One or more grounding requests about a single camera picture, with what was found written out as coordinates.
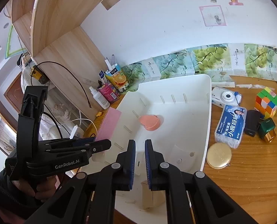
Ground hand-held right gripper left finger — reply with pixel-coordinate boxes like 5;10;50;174
24;139;136;224

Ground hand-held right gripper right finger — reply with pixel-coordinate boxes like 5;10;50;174
145;139;258;224

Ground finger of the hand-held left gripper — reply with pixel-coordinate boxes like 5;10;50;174
45;139;112;159
39;138;95;148

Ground pink hair comb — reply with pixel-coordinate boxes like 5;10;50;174
95;109;122;142

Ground clear box with stickers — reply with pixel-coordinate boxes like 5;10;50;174
171;145;197;166

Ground pink correction tape dispenser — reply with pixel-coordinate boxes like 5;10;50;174
139;114;164;131

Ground white plastic tray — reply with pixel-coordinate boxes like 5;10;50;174
80;74;212;222

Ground white toy camera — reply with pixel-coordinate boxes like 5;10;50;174
211;86;242;109

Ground person's left forearm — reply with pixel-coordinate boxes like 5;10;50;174
0;168;36;224

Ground person's left hand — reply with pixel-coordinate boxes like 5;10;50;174
12;176;62;203

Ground white usb charger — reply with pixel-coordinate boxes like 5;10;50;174
69;125;79;139

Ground white lace cloth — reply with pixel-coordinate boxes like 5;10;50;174
36;91;83;140

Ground white spray bottle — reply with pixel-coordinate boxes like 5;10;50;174
89;86;110;110

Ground pink can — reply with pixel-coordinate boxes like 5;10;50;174
98;80;120;103

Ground blue and white tube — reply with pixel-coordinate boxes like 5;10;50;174
98;70;107;84

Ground gold round tin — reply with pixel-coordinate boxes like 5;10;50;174
206;142;232;169

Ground orange juice carton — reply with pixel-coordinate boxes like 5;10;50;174
105;63;129;91

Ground yellow and black device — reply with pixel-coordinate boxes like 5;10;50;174
30;65;49;84

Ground blue floss pick box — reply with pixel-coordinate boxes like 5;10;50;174
214;105;247;149

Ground wooden shelf unit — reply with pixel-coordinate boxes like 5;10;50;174
10;0;125;122

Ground black earbuds case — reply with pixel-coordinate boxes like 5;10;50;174
244;110;261;138

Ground grape pattern tissue boxes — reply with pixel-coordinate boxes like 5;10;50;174
121;42;277;92

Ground green and gold bottle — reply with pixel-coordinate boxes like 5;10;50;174
257;117;277;144

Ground multicoloured puzzle cube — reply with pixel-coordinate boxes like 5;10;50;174
255;87;277;119

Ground thin black cable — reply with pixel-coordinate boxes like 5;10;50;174
30;61;92;109

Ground grey paper wall patch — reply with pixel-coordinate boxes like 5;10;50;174
101;0;120;11

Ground pink square wall sticker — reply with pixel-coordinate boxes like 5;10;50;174
199;5;225;27

